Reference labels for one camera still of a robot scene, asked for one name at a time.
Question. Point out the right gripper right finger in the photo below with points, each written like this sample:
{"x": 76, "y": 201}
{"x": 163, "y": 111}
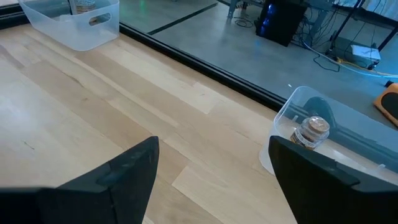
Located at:
{"x": 326, "y": 193}

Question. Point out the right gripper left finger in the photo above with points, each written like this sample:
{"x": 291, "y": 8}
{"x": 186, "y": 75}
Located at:
{"x": 118, "y": 193}

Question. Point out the small cork-top spice jar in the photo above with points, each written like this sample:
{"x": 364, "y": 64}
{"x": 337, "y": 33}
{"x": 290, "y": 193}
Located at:
{"x": 311, "y": 130}

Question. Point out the tall tan-lid seasoning jar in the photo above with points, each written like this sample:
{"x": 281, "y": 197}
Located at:
{"x": 84, "y": 4}

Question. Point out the clear plastic bin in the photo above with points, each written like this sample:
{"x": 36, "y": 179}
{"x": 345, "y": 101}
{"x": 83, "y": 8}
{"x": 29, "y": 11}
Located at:
{"x": 281, "y": 123}
{"x": 62, "y": 34}

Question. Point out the black table clamp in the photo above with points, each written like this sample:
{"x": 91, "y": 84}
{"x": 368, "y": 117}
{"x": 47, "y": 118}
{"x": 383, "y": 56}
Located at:
{"x": 320, "y": 109}

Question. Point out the orange wooden speaker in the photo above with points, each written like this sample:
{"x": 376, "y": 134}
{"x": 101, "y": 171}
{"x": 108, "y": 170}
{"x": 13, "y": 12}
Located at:
{"x": 388, "y": 102}

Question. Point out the white power box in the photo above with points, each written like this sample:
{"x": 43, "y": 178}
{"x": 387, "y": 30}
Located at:
{"x": 365, "y": 53}

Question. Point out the black desk leg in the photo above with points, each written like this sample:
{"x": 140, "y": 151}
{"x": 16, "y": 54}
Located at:
{"x": 345, "y": 26}

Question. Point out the black computer tower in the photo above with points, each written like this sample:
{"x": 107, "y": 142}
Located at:
{"x": 280, "y": 21}

